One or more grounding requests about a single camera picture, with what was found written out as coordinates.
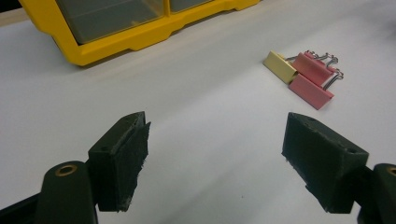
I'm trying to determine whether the yellow binder clip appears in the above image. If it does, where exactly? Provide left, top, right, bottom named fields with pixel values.
left=262, top=50, right=300, bottom=85

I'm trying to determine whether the pink binder clip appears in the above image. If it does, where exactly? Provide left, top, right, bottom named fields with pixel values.
left=288, top=69, right=346, bottom=111
left=290, top=49, right=341, bottom=88

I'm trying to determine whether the yellow drawer organizer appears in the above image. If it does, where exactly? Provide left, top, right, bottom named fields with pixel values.
left=18, top=0, right=261, bottom=67

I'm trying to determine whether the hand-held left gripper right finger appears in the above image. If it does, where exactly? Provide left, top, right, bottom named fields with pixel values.
left=281, top=111, right=370, bottom=215

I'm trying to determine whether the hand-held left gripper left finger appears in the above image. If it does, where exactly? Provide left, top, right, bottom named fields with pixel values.
left=88, top=110, right=152, bottom=214

